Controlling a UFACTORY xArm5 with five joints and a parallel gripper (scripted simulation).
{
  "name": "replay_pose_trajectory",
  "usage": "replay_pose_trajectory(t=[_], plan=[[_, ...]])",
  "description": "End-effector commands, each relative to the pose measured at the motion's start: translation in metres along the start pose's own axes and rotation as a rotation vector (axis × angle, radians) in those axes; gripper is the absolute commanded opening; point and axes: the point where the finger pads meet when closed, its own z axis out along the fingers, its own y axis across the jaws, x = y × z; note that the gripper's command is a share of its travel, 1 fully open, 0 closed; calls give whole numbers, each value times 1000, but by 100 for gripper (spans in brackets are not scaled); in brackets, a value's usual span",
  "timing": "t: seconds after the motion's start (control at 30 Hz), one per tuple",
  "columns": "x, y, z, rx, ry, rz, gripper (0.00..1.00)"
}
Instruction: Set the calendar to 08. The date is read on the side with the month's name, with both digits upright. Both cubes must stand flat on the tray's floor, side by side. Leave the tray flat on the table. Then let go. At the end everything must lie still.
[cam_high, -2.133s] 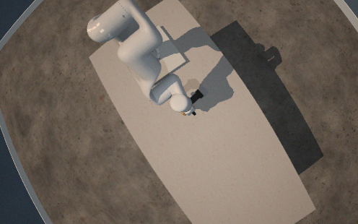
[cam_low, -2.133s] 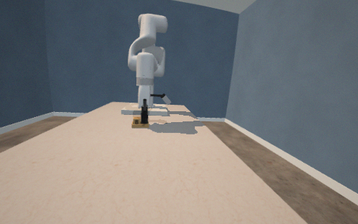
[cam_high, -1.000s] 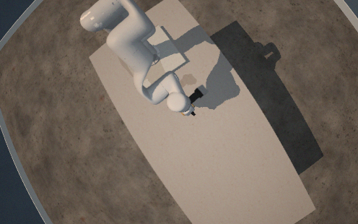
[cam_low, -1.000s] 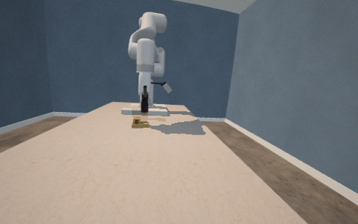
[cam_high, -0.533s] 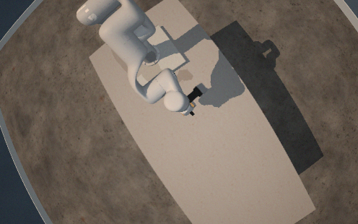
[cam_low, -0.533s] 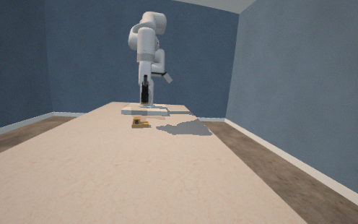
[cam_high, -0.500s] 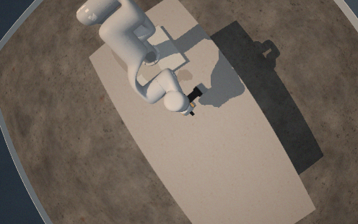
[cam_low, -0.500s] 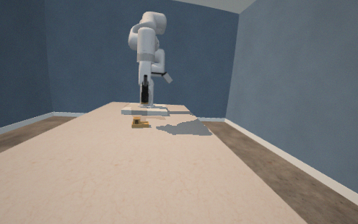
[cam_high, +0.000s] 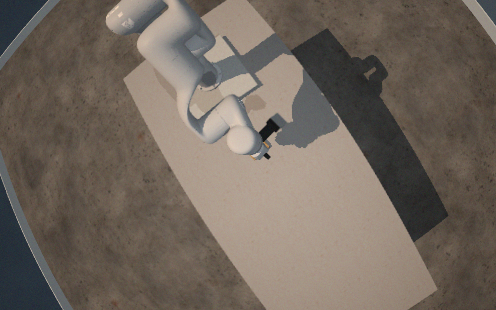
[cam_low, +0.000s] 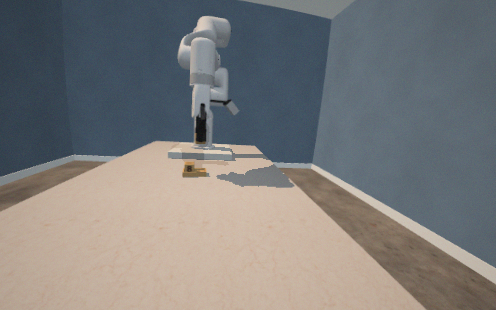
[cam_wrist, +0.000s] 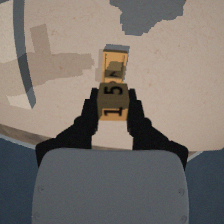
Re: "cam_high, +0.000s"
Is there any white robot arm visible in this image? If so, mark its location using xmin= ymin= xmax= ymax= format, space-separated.
xmin=106 ymin=0 xmax=287 ymax=155

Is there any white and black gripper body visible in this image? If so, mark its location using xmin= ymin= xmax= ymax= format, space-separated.
xmin=251 ymin=140 xmax=269 ymax=160

